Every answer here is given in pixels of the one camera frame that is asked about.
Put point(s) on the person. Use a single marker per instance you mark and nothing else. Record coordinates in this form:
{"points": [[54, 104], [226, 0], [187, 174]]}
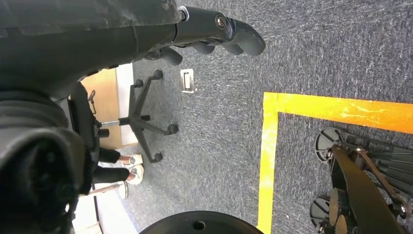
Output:
{"points": [[113, 174]]}

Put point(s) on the open metal floor socket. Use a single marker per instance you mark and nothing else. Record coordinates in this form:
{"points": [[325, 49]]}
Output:
{"points": [[187, 80]]}

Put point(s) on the yellow floor tape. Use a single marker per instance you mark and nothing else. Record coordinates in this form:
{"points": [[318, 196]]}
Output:
{"points": [[267, 161]]}

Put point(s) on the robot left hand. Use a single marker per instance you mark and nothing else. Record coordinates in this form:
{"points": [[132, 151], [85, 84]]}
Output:
{"points": [[80, 42]]}

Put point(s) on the black office swivel chair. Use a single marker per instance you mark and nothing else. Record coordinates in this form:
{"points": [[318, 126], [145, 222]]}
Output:
{"points": [[138, 121]]}

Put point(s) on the black round flanged disc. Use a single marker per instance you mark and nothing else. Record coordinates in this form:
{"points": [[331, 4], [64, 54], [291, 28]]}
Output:
{"points": [[200, 224]]}

